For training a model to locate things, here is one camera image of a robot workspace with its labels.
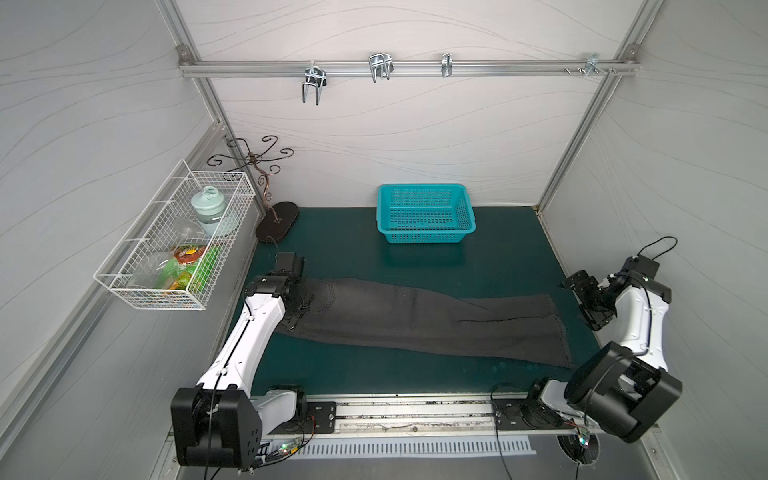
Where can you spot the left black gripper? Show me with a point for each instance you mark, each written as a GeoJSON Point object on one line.
{"type": "Point", "coordinates": [301, 306]}

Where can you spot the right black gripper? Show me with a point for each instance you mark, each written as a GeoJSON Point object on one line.
{"type": "Point", "coordinates": [590, 306]}

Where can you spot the dark grey long pants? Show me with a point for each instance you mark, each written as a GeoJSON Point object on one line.
{"type": "Point", "coordinates": [355, 312]}

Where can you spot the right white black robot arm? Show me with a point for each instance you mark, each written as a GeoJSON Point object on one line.
{"type": "Point", "coordinates": [626, 387]}

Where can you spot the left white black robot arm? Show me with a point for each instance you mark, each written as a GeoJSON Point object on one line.
{"type": "Point", "coordinates": [217, 423]}

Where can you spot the ornate metal hook stand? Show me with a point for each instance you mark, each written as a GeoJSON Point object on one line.
{"type": "Point", "coordinates": [279, 217]}

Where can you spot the green table mat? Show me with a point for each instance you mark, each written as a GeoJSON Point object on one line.
{"type": "Point", "coordinates": [507, 255]}

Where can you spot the colourful snack packet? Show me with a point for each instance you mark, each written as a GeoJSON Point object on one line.
{"type": "Point", "coordinates": [190, 267]}

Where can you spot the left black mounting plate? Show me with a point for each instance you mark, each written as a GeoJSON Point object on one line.
{"type": "Point", "coordinates": [311, 418]}

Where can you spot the black mounting plate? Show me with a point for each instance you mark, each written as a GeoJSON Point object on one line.
{"type": "Point", "coordinates": [516, 414]}
{"type": "Point", "coordinates": [311, 418]}

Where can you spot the pale green lidded jar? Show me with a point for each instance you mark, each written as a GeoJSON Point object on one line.
{"type": "Point", "coordinates": [209, 205]}

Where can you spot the clear plastic bag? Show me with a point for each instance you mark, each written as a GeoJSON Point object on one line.
{"type": "Point", "coordinates": [147, 271]}

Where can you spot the teal plastic basket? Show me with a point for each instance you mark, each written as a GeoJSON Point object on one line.
{"type": "Point", "coordinates": [424, 213]}

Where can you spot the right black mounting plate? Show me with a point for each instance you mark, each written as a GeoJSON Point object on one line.
{"type": "Point", "coordinates": [516, 414]}

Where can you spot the right circuit board in hole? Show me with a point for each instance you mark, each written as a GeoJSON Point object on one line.
{"type": "Point", "coordinates": [582, 447]}

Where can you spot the metal double hook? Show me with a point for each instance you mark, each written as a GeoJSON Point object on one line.
{"type": "Point", "coordinates": [315, 79]}

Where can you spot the metal loop hook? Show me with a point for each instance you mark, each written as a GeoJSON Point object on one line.
{"type": "Point", "coordinates": [381, 66]}

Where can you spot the small metal clip hook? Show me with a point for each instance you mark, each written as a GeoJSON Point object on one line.
{"type": "Point", "coordinates": [446, 65]}

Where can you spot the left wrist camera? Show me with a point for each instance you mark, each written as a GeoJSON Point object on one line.
{"type": "Point", "coordinates": [289, 264]}

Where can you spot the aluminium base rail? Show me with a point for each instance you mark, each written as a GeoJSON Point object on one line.
{"type": "Point", "coordinates": [411, 414]}

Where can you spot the white wire wall basket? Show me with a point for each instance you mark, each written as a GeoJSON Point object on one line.
{"type": "Point", "coordinates": [153, 232]}

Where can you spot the left circuit board with wires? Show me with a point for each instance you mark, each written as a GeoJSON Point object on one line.
{"type": "Point", "coordinates": [282, 452]}

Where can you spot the white slotted cable duct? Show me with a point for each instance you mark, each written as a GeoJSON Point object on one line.
{"type": "Point", "coordinates": [416, 447]}

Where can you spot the metal bracket hook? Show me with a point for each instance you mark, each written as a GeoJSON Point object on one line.
{"type": "Point", "coordinates": [592, 67]}

